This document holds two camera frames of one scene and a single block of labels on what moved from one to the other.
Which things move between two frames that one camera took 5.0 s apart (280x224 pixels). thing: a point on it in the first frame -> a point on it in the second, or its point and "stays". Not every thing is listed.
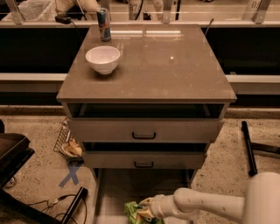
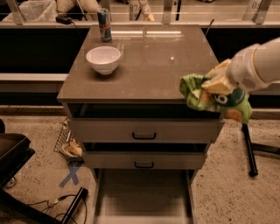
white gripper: [157, 205] -> [242, 71]
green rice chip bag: [131, 211] -> [236, 105]
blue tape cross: [72, 175] stays
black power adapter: [64, 19] stays
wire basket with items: [67, 145] stays
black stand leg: [252, 146] stays
